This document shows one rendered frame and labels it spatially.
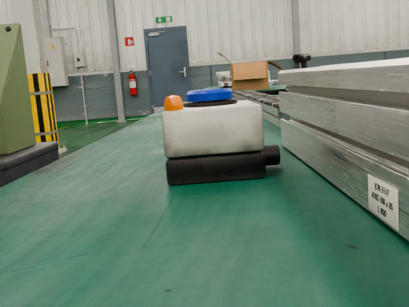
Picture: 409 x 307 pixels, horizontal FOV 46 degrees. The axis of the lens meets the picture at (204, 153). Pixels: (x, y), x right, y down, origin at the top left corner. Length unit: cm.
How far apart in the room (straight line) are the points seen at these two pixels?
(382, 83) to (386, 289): 10
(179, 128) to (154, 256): 16
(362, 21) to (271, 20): 207
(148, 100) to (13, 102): 1091
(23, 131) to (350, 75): 57
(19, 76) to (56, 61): 1112
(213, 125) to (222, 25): 1116
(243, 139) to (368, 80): 14
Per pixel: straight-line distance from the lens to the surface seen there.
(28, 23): 690
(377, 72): 26
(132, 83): 1153
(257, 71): 265
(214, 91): 40
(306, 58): 406
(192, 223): 29
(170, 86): 1153
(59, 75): 1189
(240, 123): 38
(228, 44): 1150
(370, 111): 27
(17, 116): 76
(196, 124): 38
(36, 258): 26
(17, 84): 78
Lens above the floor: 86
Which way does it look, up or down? 9 degrees down
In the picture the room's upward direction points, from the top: 4 degrees counter-clockwise
